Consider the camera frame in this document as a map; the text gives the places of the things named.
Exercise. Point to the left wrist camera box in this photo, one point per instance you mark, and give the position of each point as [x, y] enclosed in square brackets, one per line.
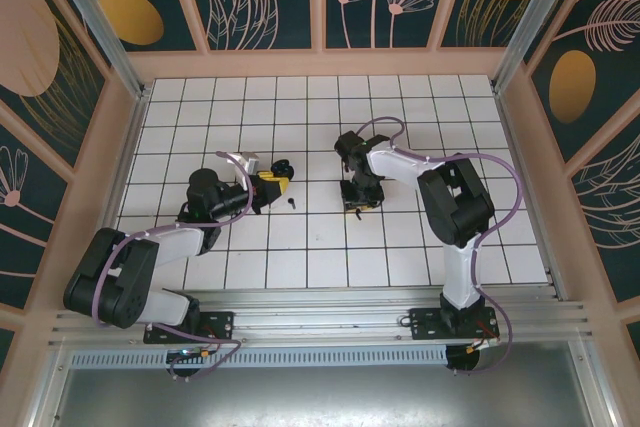
[250, 163]

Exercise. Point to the orange oval feather wall panel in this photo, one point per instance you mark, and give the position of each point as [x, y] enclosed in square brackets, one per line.
[572, 87]

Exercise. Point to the pink feather leaves wall panel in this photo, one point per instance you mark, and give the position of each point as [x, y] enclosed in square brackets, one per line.
[615, 207]

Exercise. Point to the grey metal sheet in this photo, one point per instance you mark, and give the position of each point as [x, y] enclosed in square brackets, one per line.
[325, 397]

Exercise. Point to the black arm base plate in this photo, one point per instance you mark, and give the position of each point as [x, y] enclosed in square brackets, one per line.
[220, 322]
[425, 322]

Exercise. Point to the aluminium table side rail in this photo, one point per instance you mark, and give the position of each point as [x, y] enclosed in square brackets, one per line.
[534, 197]
[130, 147]

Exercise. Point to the single pink flower wall panel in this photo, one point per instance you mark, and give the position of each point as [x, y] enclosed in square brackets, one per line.
[25, 227]

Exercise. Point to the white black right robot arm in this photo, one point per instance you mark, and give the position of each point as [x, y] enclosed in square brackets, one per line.
[457, 277]

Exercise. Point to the aluminium corner post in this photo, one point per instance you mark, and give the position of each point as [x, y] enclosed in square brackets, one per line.
[101, 32]
[530, 22]

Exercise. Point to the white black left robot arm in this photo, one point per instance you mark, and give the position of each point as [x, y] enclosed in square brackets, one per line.
[175, 242]

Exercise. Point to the aluminium frame strut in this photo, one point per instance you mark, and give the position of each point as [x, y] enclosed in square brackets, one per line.
[50, 387]
[595, 382]

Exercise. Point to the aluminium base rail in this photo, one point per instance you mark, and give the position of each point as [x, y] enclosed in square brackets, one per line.
[325, 317]

